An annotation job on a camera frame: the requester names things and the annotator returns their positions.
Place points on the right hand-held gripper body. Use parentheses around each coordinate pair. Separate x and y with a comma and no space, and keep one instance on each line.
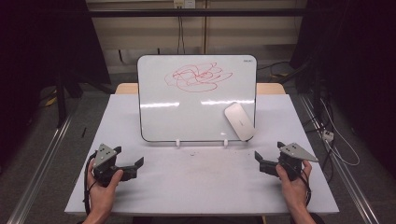
(294,155)

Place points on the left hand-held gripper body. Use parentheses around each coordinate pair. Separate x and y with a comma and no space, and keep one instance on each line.
(104,157)

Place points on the person's right hand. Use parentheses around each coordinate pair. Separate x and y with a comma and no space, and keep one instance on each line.
(295,193)

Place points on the person's left hand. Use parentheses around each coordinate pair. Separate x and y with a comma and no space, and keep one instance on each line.
(102,199)

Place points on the small black pen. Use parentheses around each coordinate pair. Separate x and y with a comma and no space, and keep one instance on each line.
(83,132)

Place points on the white power strip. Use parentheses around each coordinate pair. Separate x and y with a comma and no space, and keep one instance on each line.
(328,135)

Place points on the white whiteboard eraser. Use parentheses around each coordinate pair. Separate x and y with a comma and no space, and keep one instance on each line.
(239,121)

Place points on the white whiteboard stand clip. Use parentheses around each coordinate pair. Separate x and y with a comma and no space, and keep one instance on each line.
(225,142)
(177,143)

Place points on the white whiteboard with black rim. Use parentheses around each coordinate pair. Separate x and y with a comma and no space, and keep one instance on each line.
(174,121)

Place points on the black metal stand leg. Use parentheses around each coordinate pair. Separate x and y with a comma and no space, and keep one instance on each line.
(61,102)

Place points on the black curtain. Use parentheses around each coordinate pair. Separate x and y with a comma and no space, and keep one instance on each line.
(46,40)
(358,62)

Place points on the black horizontal metal bar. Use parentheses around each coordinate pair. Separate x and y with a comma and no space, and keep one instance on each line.
(193,12)

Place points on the silver floor rail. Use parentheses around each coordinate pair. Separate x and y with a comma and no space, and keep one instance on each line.
(40,174)
(339,168)

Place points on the white wall socket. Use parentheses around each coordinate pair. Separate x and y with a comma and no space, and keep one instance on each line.
(184,3)

